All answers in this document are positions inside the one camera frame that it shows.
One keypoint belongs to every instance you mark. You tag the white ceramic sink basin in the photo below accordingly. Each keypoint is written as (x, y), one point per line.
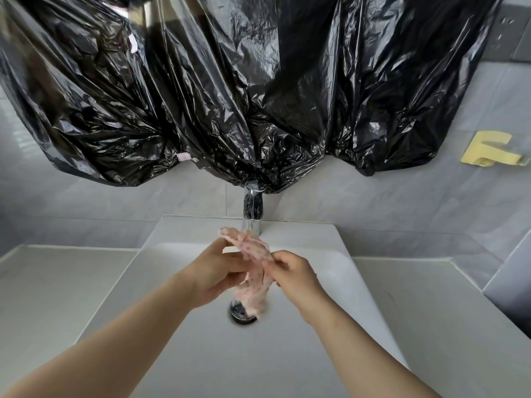
(199, 352)

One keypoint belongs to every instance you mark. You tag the small black plastic bag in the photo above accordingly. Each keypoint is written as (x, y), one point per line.
(406, 86)

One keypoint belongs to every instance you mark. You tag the person's right forearm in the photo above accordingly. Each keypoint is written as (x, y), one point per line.
(365, 356)

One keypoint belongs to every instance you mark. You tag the pink speckled cloth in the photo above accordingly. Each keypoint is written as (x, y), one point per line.
(255, 248)

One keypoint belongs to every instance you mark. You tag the person's right hand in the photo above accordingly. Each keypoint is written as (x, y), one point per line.
(300, 281)

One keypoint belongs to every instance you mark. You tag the chrome sink drain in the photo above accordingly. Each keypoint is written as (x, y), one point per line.
(240, 317)

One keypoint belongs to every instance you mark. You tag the person's left hand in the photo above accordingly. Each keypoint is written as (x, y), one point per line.
(207, 273)

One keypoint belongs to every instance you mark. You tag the yellow wall hook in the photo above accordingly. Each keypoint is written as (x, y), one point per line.
(487, 147)

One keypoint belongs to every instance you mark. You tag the white tape piece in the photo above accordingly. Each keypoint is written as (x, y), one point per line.
(133, 43)
(186, 157)

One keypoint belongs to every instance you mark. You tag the grey wall socket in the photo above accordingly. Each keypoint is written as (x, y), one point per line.
(512, 33)

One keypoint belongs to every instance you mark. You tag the chrome faucet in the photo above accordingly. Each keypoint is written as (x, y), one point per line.
(252, 213)

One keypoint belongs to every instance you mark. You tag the person's right fingers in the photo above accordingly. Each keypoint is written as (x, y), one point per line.
(280, 265)

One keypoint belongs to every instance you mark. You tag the person's left thumb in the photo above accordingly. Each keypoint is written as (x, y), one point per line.
(226, 244)

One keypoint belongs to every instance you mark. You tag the person's left forearm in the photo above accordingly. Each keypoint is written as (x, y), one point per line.
(112, 352)

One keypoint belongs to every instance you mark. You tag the large black plastic bag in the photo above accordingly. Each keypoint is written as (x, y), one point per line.
(166, 86)

